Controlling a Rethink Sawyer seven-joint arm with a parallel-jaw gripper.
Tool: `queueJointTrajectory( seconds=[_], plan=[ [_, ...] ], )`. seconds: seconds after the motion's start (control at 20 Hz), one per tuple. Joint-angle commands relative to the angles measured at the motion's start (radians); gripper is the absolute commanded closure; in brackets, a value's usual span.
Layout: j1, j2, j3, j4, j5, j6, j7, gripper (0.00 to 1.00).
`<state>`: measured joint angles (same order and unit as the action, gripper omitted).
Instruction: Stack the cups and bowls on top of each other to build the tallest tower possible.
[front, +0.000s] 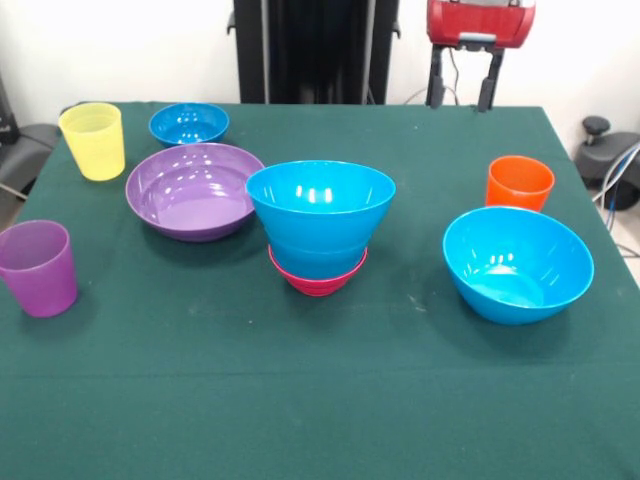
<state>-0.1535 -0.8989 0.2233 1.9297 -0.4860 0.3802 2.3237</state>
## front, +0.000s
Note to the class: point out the small dark blue bowl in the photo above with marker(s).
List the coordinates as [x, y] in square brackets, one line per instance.
[189, 125]

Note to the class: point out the orange cup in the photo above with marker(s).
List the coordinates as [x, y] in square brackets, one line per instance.
[520, 187]

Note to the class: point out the dark green tablecloth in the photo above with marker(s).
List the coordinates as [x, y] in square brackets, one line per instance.
[310, 380]

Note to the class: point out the large blue bowl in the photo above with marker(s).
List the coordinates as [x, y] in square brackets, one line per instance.
[517, 270]
[320, 200]

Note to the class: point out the small red bowl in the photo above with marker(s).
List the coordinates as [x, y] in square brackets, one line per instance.
[315, 285]

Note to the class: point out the yellow cup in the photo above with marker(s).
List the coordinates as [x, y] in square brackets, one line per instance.
[95, 145]

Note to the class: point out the grey padded chair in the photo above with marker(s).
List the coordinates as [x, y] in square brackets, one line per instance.
[22, 150]

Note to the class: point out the purple cup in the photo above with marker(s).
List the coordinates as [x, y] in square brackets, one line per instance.
[40, 275]

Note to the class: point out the wide purple bowl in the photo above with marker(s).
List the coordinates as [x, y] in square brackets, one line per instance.
[185, 200]

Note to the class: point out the translucent light blue bowl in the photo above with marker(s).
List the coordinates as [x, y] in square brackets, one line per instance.
[320, 262]

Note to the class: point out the dark grey chair base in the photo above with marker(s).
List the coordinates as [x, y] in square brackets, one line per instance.
[605, 160]

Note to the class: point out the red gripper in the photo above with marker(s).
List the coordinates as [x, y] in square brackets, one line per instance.
[480, 20]

